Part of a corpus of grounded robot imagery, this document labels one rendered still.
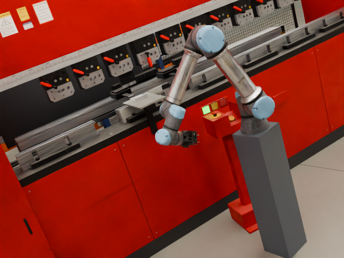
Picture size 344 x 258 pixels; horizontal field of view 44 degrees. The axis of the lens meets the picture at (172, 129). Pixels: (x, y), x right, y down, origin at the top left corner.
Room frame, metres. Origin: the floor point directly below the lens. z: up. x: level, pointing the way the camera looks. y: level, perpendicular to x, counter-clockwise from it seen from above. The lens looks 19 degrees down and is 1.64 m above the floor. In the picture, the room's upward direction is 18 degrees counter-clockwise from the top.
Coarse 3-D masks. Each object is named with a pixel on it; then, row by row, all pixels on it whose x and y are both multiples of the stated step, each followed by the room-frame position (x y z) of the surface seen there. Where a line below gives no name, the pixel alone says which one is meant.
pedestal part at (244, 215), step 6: (228, 204) 2.53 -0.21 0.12; (234, 204) 2.50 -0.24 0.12; (240, 204) 2.47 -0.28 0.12; (234, 210) 2.44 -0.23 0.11; (240, 210) 2.40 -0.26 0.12; (246, 210) 2.38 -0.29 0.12; (252, 210) 2.37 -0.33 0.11; (234, 216) 2.47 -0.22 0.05; (240, 216) 2.37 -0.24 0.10; (246, 216) 2.35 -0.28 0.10; (252, 216) 2.36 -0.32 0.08; (240, 222) 2.40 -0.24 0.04; (246, 222) 2.35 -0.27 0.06; (252, 222) 2.36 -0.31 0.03; (246, 228) 2.35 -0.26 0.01; (252, 228) 2.33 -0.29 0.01; (258, 228) 2.31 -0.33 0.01
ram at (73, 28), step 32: (0, 0) 2.41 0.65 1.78; (32, 0) 2.47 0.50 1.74; (64, 0) 2.54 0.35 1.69; (96, 0) 2.61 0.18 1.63; (128, 0) 2.69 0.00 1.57; (160, 0) 2.78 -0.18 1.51; (192, 0) 2.87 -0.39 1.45; (0, 32) 2.38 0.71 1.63; (32, 32) 2.45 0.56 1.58; (64, 32) 2.52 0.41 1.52; (96, 32) 2.59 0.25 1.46; (0, 64) 2.36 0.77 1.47; (32, 64) 2.42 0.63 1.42; (64, 64) 2.49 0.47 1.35
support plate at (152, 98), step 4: (148, 96) 2.56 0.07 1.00; (152, 96) 2.53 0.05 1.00; (156, 96) 2.50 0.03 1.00; (160, 96) 2.47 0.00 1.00; (164, 96) 2.44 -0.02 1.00; (128, 100) 2.62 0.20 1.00; (132, 100) 2.59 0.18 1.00; (140, 100) 2.53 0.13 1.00; (144, 100) 2.50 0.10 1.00; (148, 100) 2.47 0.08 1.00; (152, 100) 2.44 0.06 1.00; (156, 100) 2.42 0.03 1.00; (124, 104) 2.59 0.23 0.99; (128, 104) 2.52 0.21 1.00; (132, 104) 2.50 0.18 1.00; (136, 104) 2.47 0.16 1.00; (140, 104) 2.44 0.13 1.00; (144, 104) 2.41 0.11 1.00; (148, 104) 2.40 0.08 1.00; (136, 108) 2.42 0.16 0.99; (140, 108) 2.37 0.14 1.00
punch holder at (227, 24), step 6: (222, 6) 2.96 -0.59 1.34; (210, 12) 2.91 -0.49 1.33; (216, 12) 2.93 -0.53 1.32; (222, 12) 2.95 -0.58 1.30; (228, 12) 2.97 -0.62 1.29; (210, 18) 2.92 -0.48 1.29; (222, 18) 2.94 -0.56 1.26; (228, 18) 2.96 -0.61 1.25; (210, 24) 2.94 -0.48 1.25; (216, 24) 2.92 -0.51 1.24; (222, 24) 2.93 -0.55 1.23; (228, 24) 2.95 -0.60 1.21; (222, 30) 2.93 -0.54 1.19
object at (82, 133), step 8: (72, 128) 2.51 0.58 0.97; (80, 128) 2.48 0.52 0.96; (88, 128) 2.49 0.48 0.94; (56, 136) 2.46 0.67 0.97; (64, 136) 2.43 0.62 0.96; (72, 136) 2.45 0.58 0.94; (80, 136) 2.47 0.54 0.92; (88, 136) 2.49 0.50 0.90; (96, 136) 2.50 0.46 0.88; (40, 144) 2.41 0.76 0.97; (48, 144) 2.39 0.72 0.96; (56, 144) 2.41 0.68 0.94; (64, 144) 2.43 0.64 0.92; (24, 152) 2.35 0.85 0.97; (40, 152) 2.37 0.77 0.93; (48, 152) 2.38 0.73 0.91; (24, 160) 2.33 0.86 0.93; (32, 160) 2.34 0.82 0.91; (24, 168) 2.32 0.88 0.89
